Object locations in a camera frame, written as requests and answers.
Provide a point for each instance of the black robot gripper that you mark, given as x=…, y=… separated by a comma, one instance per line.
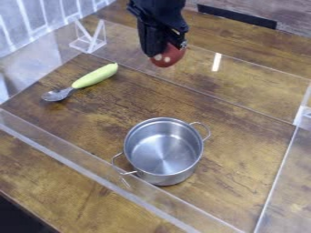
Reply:
x=154, y=15

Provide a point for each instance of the red spotted toy mushroom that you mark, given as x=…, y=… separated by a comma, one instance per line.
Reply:
x=168, y=57

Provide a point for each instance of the silver metal pot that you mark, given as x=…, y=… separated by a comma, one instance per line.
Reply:
x=161, y=150

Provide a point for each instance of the black bar on table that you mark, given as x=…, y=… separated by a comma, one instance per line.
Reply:
x=249, y=19

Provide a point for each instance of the clear acrylic front barrier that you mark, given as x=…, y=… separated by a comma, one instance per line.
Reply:
x=176, y=211

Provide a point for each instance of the clear acrylic triangular bracket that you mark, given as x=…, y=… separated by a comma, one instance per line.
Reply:
x=86, y=42

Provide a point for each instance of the green handled metal spoon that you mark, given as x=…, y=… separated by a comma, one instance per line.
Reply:
x=88, y=80

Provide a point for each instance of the clear acrylic right bracket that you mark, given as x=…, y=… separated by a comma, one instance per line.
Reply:
x=301, y=119

